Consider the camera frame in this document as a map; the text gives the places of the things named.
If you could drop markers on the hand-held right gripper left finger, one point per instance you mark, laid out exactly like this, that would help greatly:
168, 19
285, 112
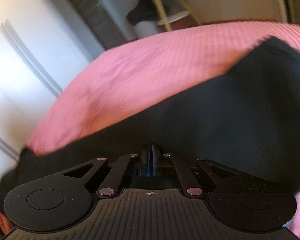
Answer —
145, 163

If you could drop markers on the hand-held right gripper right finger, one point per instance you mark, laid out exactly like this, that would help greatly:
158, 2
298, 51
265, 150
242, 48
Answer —
155, 163

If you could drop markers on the black pants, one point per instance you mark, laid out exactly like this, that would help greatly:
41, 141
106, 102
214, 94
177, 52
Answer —
215, 105

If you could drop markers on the pink ribbed blanket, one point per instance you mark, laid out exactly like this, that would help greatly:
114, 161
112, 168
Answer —
140, 75

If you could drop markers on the grey pouf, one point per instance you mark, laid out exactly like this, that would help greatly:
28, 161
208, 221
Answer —
147, 31

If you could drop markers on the dark cloth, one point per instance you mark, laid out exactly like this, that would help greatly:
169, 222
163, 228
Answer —
141, 11

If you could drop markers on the round side table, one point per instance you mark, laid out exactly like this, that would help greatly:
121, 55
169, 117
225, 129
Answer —
162, 2

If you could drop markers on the grey door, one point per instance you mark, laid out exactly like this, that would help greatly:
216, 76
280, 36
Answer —
95, 10

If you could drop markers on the white wardrobe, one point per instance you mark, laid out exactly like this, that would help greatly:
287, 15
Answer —
27, 42

